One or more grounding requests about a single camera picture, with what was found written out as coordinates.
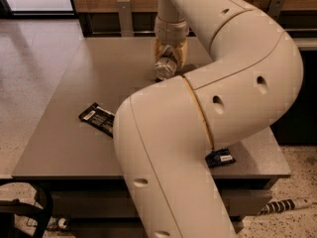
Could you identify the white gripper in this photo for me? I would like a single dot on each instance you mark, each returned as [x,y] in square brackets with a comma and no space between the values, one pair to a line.
[171,33]

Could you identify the silver 7up soda can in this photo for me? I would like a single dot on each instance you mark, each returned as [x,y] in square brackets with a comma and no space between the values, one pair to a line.
[165,68]

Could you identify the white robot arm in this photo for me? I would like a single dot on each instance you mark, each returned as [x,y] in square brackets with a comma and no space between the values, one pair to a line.
[163,132]

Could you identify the black snack wrapper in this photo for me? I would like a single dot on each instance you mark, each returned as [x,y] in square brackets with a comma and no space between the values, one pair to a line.
[99,118]

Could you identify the blue snack wrapper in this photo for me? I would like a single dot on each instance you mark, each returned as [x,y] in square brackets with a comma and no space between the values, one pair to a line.
[219,158]

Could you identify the striped white power strip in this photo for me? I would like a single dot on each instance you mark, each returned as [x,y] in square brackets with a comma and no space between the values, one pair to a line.
[286,205]

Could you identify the black chair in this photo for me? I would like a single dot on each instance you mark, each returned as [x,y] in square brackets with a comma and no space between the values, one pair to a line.
[10,208]

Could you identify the left metal bracket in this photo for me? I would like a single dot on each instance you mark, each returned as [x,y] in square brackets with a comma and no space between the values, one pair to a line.
[125,18]

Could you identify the metal bracket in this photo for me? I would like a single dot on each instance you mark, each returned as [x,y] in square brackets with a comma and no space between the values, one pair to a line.
[125,18]
[274,8]

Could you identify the right metal bracket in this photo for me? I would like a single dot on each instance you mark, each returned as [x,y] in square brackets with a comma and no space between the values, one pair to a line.
[274,8]

